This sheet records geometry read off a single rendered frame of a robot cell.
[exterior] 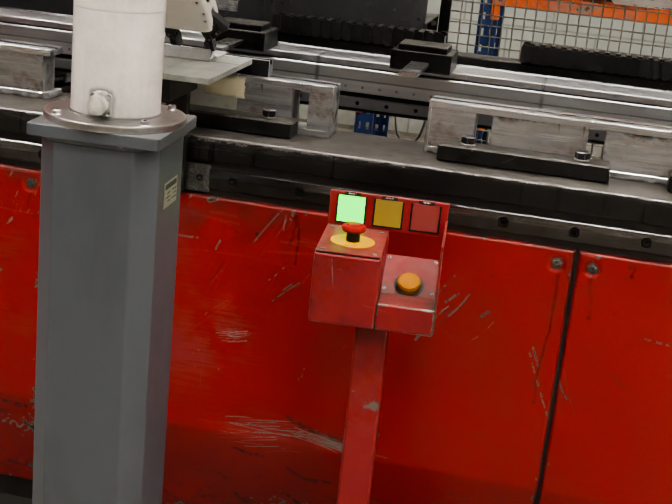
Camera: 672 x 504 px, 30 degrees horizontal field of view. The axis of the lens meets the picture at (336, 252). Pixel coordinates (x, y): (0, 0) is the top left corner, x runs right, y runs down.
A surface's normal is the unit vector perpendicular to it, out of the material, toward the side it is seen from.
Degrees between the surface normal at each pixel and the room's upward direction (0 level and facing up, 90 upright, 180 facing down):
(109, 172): 90
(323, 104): 90
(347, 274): 90
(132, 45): 90
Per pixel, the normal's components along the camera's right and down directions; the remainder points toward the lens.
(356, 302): -0.12, 0.29
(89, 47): -0.52, 0.21
